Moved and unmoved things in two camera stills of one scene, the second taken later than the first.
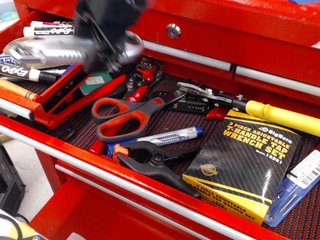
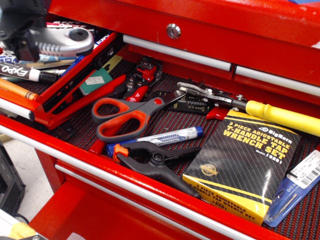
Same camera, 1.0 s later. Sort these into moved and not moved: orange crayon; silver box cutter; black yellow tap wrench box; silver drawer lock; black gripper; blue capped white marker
Moved: silver box cutter; black gripper
Not moved: black yellow tap wrench box; silver drawer lock; orange crayon; blue capped white marker
